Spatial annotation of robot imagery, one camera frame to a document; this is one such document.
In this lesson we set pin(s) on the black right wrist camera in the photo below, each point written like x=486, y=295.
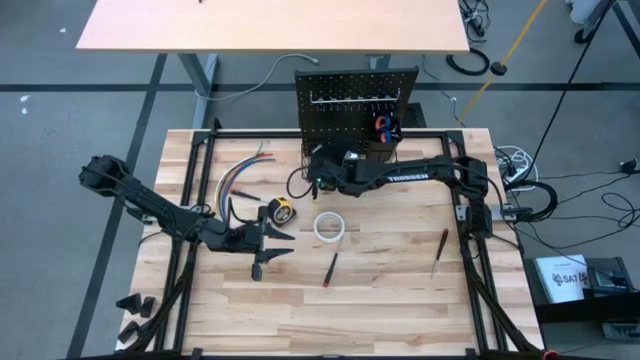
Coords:
x=327, y=180

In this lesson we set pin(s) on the white power strip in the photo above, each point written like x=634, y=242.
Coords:
x=515, y=172

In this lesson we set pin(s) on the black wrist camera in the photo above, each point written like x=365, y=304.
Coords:
x=327, y=180
x=245, y=237

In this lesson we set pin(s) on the red tape band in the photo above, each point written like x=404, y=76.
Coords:
x=550, y=355

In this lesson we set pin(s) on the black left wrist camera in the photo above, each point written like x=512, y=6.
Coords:
x=245, y=237

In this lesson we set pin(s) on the light wooden desk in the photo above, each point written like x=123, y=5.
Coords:
x=275, y=25

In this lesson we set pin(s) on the yellow black tape measure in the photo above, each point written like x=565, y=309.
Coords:
x=281, y=212

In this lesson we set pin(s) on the black side shelf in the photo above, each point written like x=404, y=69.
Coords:
x=575, y=312

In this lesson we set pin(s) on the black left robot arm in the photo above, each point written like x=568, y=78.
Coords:
x=150, y=205

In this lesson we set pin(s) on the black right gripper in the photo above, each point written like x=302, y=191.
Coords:
x=345, y=170

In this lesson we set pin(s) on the grey flat device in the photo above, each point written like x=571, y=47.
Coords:
x=622, y=332

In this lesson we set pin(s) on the black aluminium table frame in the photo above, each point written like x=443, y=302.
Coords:
x=250, y=134

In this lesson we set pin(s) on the black wheeled stand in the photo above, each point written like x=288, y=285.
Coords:
x=595, y=20

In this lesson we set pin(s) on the black floor plug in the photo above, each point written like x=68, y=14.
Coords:
x=631, y=166

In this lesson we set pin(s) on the dark electronic device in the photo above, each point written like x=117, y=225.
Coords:
x=607, y=280

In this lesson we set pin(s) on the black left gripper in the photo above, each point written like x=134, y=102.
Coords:
x=261, y=260

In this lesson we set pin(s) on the black triangular bracket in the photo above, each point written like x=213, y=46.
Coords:
x=129, y=331
x=131, y=305
x=147, y=307

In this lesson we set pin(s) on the black red-tipped screwdriver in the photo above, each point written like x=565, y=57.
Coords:
x=247, y=195
x=332, y=262
x=441, y=247

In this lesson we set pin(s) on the white tape roll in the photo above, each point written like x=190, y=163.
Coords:
x=315, y=227

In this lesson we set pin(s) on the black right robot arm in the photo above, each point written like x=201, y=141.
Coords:
x=415, y=175

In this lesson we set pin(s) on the black metal pegboard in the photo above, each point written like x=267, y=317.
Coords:
x=340, y=125

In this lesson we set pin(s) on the black round weight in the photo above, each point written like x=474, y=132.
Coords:
x=498, y=68

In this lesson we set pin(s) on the white printed booklet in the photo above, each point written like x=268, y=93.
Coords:
x=560, y=277

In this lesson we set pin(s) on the black pegboard bin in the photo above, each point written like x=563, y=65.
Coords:
x=382, y=152

